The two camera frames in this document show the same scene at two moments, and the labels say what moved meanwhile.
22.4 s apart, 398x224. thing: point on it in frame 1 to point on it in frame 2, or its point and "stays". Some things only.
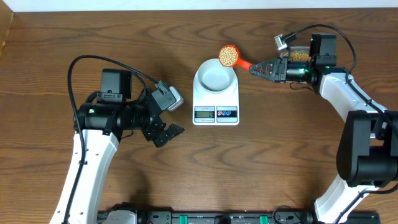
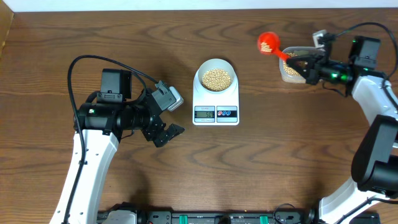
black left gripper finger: (163, 139) stays
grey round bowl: (213, 76) stays
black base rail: (136, 216) stays
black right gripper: (278, 70) to (312, 73)
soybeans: (228, 56) to (265, 47)
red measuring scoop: (229, 56) to (273, 40)
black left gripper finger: (175, 130) stays
